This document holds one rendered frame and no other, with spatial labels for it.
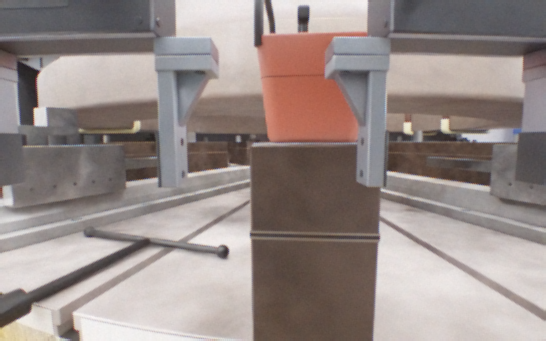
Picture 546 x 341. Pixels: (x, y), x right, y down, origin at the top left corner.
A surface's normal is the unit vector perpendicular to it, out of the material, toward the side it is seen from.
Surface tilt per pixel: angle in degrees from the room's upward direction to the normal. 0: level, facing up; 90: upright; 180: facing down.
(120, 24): 90
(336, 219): 90
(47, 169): 90
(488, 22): 90
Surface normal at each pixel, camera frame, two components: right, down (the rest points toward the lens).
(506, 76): 0.20, 0.10
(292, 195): -0.09, 0.11
